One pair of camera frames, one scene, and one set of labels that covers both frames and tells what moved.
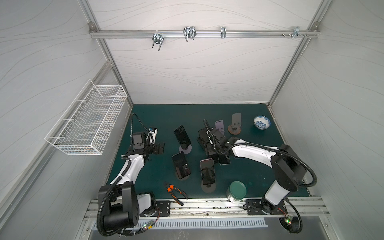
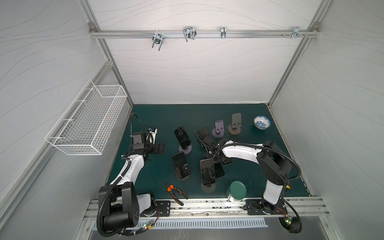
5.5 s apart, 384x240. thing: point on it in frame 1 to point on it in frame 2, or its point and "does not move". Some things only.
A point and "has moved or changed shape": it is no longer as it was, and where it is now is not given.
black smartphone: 215,156 has moved or changed shape
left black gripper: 155,151 does not move
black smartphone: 182,137 does not move
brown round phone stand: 235,128 does not move
